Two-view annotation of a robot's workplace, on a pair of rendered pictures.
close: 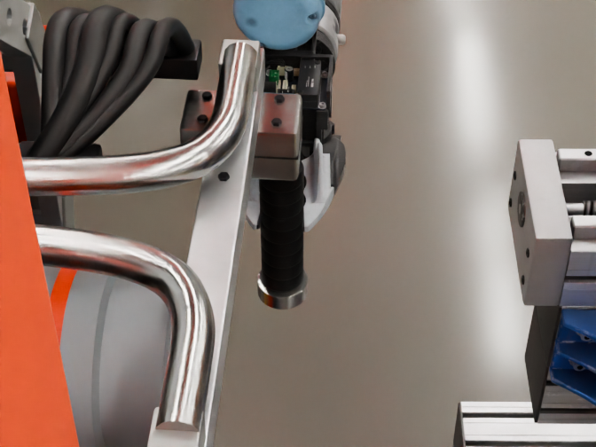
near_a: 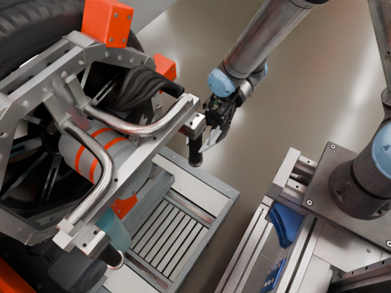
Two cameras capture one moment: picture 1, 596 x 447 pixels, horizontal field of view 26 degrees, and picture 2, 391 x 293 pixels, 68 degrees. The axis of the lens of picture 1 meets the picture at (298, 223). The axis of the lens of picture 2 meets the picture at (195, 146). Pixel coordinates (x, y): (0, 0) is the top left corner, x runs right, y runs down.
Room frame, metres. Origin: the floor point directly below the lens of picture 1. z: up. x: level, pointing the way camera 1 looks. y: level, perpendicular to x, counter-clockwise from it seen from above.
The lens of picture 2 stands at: (0.41, -0.20, 1.50)
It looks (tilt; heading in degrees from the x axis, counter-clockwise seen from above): 58 degrees down; 31
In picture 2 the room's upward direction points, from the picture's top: straight up
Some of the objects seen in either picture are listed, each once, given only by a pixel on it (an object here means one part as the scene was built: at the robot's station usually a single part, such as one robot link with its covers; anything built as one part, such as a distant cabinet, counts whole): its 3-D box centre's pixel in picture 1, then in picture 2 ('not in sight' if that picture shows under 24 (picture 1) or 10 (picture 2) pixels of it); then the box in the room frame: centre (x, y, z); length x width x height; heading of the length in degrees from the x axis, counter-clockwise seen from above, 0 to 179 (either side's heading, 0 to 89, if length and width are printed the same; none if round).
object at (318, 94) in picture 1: (293, 90); (223, 107); (0.90, 0.00, 0.86); 0.12 x 0.08 x 0.09; 176
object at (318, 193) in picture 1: (316, 175); (210, 137); (0.79, -0.02, 0.85); 0.09 x 0.03 x 0.06; 5
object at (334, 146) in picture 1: (318, 157); (219, 130); (0.84, -0.02, 0.83); 0.09 x 0.05 x 0.02; 5
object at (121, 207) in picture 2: not in sight; (110, 190); (0.61, 0.30, 0.48); 0.16 x 0.12 x 0.17; 86
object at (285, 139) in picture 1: (242, 133); (185, 120); (0.76, 0.04, 0.93); 0.09 x 0.05 x 0.05; 86
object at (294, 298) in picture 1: (282, 227); (195, 147); (0.76, 0.01, 0.83); 0.04 x 0.04 x 0.16
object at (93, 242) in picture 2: not in sight; (84, 233); (0.42, 0.07, 0.93); 0.09 x 0.05 x 0.05; 86
